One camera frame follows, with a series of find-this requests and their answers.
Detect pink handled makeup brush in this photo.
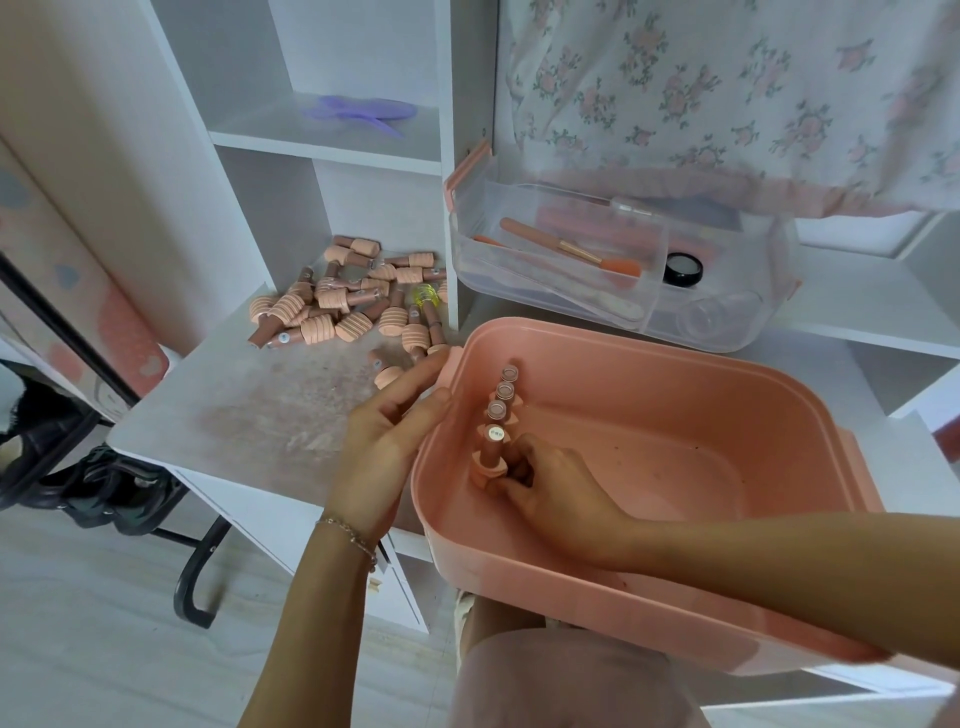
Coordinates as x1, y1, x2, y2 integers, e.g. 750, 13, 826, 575
498, 216, 648, 280

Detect clear round jar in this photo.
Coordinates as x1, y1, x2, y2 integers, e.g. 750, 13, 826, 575
673, 291, 764, 340

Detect white desk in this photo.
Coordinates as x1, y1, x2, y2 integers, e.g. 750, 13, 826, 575
107, 238, 960, 710

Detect clear plastic dropper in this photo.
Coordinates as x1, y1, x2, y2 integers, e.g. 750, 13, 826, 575
553, 187, 655, 220

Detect clear inner tray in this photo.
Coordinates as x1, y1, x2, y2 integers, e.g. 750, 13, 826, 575
456, 180, 670, 330

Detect purple plastic comb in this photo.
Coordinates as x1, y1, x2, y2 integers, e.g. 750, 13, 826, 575
303, 94, 420, 141

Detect person's left hand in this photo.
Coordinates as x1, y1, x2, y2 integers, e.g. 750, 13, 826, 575
322, 348, 456, 541

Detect thin chain bracelet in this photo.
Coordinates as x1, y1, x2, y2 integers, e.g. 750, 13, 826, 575
315, 513, 381, 576

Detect person's left forearm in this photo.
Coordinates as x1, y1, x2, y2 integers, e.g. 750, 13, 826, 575
238, 517, 391, 728

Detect white shelf unit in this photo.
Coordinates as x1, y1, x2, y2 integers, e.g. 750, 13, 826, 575
138, 0, 502, 335

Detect black metal chair frame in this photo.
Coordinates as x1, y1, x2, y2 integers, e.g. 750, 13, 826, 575
0, 253, 235, 631

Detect person's right hand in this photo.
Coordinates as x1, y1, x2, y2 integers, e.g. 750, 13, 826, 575
491, 433, 640, 573

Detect white nail file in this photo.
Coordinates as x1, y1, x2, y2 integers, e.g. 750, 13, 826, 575
538, 280, 648, 322

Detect pink plastic bin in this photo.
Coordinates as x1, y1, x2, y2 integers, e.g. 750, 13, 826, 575
410, 315, 895, 678

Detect black round compact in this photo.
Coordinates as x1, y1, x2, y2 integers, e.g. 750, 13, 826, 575
663, 252, 706, 288

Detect person's pink garment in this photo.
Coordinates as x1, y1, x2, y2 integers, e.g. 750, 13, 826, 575
448, 591, 710, 728

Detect person's right forearm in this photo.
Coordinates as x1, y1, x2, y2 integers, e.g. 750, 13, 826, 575
621, 510, 960, 670

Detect pile of brown lip tubes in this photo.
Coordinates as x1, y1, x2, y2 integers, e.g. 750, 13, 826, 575
247, 234, 452, 391

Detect floral print cloth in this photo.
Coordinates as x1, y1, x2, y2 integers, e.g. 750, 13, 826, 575
493, 0, 960, 220

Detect pink patterned foam mat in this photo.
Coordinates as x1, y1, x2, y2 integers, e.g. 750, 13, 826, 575
0, 138, 168, 423

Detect clear storage box, pink latches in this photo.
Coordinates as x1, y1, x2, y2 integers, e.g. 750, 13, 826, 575
443, 138, 802, 355

